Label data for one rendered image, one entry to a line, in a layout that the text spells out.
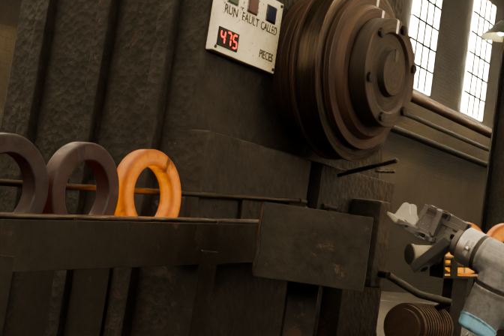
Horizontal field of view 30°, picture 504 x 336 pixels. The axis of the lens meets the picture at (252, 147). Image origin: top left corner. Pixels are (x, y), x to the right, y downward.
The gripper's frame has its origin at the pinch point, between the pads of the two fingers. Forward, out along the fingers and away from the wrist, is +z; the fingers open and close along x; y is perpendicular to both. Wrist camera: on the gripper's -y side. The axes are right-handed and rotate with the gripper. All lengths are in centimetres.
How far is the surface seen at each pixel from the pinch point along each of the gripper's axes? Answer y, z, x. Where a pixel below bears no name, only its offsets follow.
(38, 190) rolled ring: -11, 12, 104
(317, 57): 29.6, 22.7, 25.0
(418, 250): -8.4, 3.2, -31.2
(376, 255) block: -13.1, 8.1, -18.5
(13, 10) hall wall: -28, 646, -381
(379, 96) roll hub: 26.9, 14.0, 5.3
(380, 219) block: -3.7, 11.3, -18.1
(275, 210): 0, -12, 70
